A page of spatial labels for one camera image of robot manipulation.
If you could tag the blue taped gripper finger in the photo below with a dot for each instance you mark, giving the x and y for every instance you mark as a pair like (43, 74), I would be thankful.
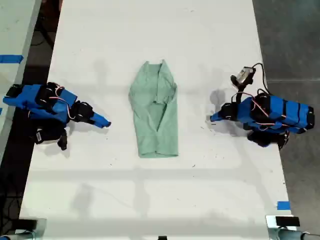
(218, 119)
(102, 120)
(96, 124)
(218, 114)

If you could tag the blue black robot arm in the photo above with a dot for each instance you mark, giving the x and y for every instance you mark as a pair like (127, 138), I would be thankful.
(27, 100)
(287, 112)

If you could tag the pale green T-shirt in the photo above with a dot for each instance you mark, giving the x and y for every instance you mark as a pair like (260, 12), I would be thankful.
(155, 112)

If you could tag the long blue tape strip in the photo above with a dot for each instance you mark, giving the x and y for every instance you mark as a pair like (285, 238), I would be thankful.
(10, 58)

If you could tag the white side table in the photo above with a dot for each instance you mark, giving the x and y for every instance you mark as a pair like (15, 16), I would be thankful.
(15, 30)

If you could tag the short blue tape strip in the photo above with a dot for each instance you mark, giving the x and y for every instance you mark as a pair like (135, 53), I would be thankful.
(283, 205)

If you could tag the small black box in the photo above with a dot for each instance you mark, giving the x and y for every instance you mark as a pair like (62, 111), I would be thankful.
(287, 221)
(28, 223)

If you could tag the black camera stalk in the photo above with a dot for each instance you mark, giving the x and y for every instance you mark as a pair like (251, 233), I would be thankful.
(240, 93)
(63, 140)

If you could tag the camera box with silver face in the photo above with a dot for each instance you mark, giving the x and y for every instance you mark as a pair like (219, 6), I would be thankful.
(243, 75)

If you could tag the camera box with barcode label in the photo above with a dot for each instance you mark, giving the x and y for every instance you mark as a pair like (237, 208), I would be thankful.
(46, 136)

